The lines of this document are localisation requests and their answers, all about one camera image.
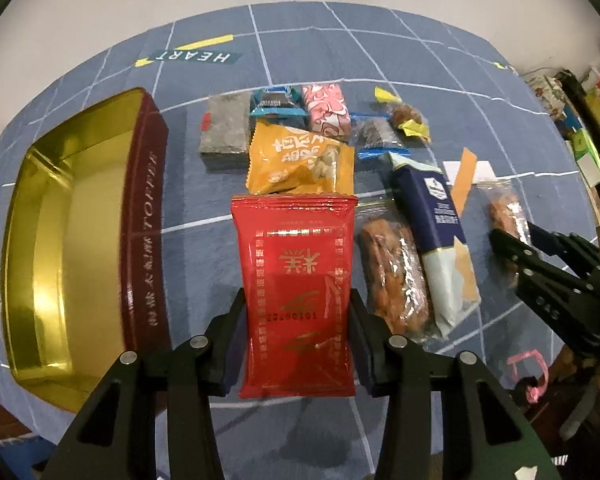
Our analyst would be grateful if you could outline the clear peanut snack packet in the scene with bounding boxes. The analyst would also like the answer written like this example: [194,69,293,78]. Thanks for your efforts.
[478,180,531,245]

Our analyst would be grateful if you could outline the gold and red toffee tin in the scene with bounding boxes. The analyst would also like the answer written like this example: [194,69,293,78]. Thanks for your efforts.
[1,88,171,412]

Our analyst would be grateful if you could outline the blue grid tablecloth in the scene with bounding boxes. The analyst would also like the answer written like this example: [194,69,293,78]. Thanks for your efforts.
[0,2,596,479]

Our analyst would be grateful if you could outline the navy soda cracker packet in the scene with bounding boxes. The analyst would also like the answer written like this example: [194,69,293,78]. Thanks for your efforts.
[381,151,481,338]

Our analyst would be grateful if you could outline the yellow-edged date candy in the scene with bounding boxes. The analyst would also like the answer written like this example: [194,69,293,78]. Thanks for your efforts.
[374,86,431,143]

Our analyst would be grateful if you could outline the blue-edged dark sesame candy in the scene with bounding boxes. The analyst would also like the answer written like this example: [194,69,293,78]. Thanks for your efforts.
[349,114,411,160]

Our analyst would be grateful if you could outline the blue chocolate candy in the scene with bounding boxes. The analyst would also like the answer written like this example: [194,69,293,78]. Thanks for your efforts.
[250,86,306,118]

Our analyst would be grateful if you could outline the pink plastic bag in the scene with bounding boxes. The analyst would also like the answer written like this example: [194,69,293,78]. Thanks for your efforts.
[506,352,552,404]

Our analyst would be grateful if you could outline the pink patterned candy packet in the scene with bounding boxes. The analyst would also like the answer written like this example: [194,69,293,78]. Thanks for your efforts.
[302,84,351,142]

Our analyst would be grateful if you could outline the clear fried snack packet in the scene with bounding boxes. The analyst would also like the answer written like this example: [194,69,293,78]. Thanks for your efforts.
[358,202,432,342]

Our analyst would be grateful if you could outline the red snack packet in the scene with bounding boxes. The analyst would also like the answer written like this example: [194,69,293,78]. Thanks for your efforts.
[230,194,358,399]

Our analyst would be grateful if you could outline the orange nut snack packet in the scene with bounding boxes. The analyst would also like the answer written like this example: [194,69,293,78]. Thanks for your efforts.
[246,122,355,195]

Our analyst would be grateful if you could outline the cluttered side shelf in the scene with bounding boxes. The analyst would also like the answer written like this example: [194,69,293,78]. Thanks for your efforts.
[522,67,600,236]

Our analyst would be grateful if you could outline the grey sesame bar packet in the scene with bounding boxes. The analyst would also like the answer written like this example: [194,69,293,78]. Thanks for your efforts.
[199,92,251,168]

